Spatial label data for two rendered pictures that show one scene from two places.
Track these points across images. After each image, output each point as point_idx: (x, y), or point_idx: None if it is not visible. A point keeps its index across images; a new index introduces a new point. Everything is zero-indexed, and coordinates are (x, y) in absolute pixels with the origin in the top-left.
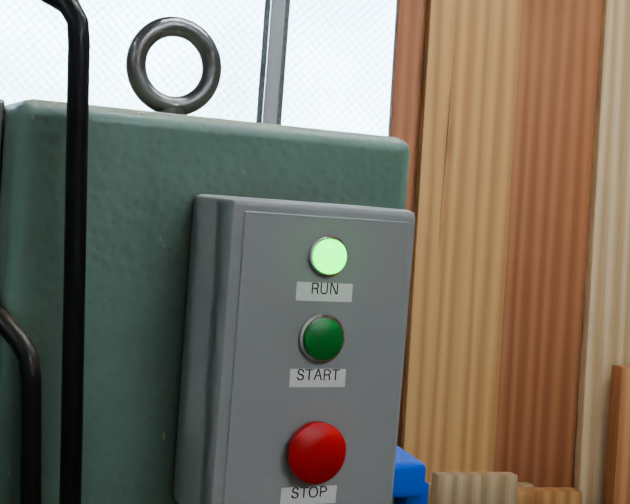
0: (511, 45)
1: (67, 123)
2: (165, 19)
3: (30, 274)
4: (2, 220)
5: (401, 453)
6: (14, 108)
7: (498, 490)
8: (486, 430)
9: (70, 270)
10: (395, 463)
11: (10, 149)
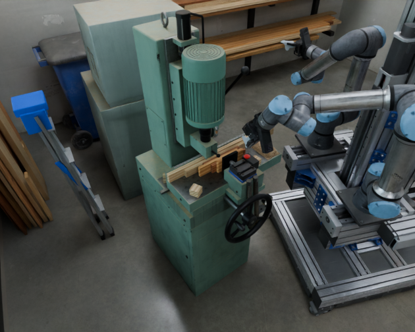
0: None
1: (203, 28)
2: (165, 12)
3: None
4: (195, 43)
5: (32, 93)
6: (197, 30)
7: None
8: None
9: (204, 43)
10: (42, 93)
11: (197, 35)
